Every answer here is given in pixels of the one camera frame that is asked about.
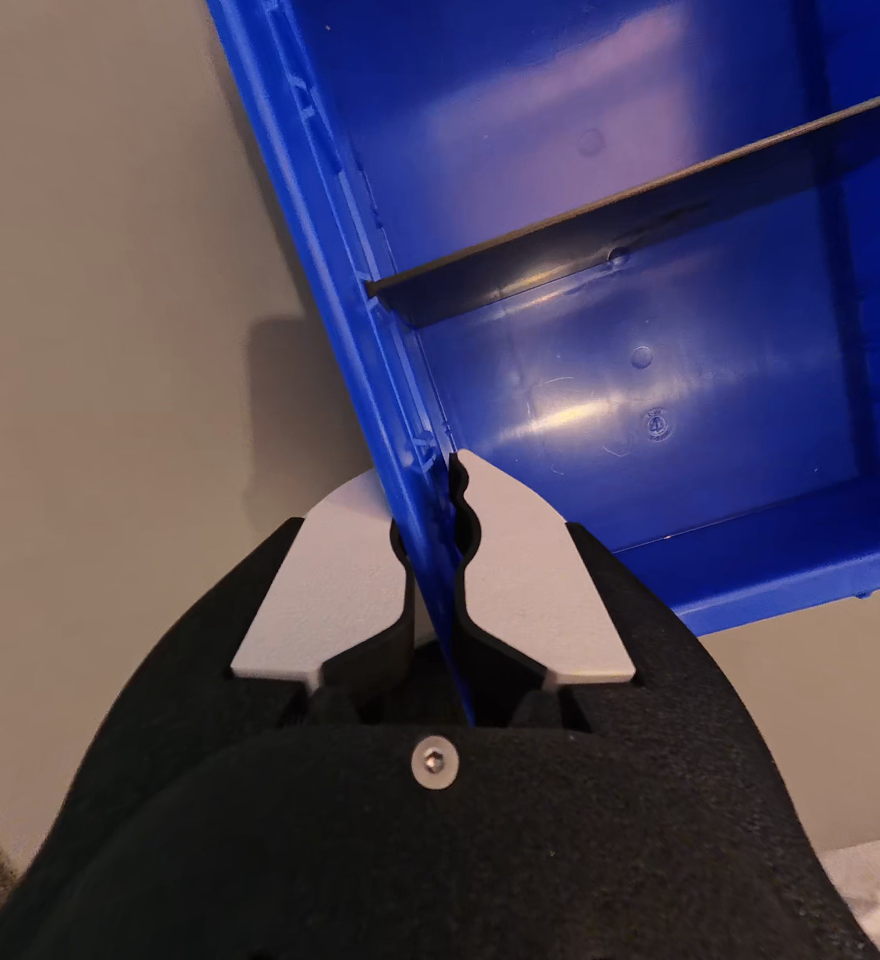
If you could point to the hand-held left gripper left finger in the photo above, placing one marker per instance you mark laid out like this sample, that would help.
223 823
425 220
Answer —
327 593

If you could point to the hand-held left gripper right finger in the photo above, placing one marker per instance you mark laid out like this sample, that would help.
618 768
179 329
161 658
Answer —
545 593

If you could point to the blue plastic bin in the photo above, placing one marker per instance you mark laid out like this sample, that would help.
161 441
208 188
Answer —
680 390

